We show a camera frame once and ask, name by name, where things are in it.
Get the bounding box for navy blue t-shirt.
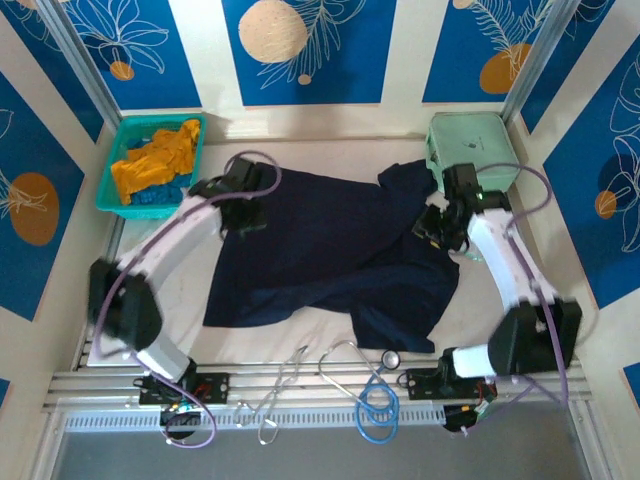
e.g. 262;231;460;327
202;160;461;354

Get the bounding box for mint green zip case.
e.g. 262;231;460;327
424;112;521;194

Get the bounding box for bright blue t-shirt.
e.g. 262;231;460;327
124;135;195;207

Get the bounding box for orange t-shirt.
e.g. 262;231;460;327
110;119;203;205

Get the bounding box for blue tube stethoscope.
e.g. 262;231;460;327
318;339;402;445

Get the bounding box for teal plastic basket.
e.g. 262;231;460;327
94;113;208;221

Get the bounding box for white table cloth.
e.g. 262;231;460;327
107;138;551;361

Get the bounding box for grey tube stethoscope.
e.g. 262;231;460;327
234;344;310;446

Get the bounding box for black right controller board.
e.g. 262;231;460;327
442;399;496;435

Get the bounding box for black controller board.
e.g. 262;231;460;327
158;397;205;442
442;399;496;435

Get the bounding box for black left controller board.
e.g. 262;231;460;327
158;397;205;442

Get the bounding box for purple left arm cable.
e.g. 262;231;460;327
92;151;282;448

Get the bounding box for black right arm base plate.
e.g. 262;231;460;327
404;367;499;401

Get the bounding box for aluminium corner post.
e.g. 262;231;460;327
34;0;124;126
502;0;586;126

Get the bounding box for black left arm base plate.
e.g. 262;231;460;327
138;372;231;406

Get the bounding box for aluminium table frame rails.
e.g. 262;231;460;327
42;192;596;414

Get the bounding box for grey slotted cable duct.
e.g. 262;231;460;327
63;405;447;432

